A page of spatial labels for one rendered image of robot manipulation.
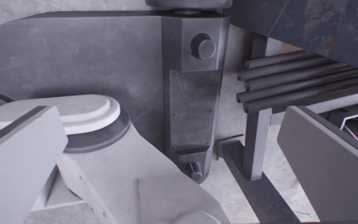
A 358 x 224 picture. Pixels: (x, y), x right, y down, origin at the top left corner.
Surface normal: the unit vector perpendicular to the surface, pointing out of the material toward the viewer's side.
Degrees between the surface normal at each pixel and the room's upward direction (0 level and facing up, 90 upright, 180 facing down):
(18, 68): 0
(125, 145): 90
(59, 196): 90
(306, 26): 90
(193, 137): 0
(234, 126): 0
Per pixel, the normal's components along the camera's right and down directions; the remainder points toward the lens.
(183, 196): -0.08, -0.99
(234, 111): 0.22, 0.51
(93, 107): 0.01, -0.85
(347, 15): -0.97, 0.22
